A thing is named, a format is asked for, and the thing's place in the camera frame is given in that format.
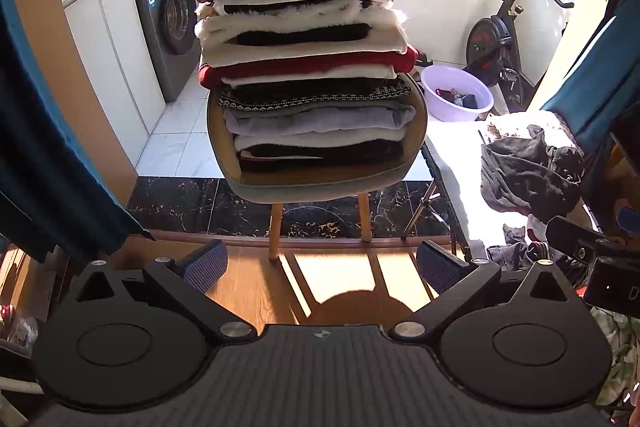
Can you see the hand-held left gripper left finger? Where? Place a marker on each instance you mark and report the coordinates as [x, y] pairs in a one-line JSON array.
[[205, 261]]

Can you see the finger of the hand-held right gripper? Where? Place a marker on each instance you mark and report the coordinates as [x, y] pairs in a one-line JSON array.
[[575, 239], [629, 219]]

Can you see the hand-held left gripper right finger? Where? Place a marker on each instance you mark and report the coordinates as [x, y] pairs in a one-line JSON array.
[[439, 266]]

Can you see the small dark clothes pile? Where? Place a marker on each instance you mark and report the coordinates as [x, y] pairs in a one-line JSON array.
[[520, 247]]

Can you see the stack of folded clothes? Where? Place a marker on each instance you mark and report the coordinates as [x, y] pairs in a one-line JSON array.
[[305, 72]]

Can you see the white green printed clothing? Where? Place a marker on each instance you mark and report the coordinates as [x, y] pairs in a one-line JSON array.
[[617, 357]]

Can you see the dark grey crumpled garment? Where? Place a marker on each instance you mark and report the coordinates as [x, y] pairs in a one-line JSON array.
[[530, 172]]

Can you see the white folding table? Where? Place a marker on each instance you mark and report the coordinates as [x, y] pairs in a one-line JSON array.
[[455, 177]]

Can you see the white fluffy blanket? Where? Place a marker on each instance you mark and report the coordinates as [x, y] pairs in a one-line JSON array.
[[520, 124]]

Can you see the beige chair with wooden legs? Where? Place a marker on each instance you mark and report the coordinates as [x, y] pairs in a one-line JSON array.
[[320, 184]]

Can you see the teal curtain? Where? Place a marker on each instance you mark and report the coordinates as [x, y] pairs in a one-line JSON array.
[[595, 77], [45, 147]]

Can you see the purple plastic basin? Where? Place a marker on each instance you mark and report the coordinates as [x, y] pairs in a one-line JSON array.
[[447, 107]]

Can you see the white cabinet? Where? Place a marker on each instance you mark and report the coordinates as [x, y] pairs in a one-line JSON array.
[[115, 72]]

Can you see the black exercise bike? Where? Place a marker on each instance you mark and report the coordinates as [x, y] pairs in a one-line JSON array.
[[492, 42]]

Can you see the grey washing machine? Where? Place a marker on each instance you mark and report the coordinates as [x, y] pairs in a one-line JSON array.
[[167, 17]]

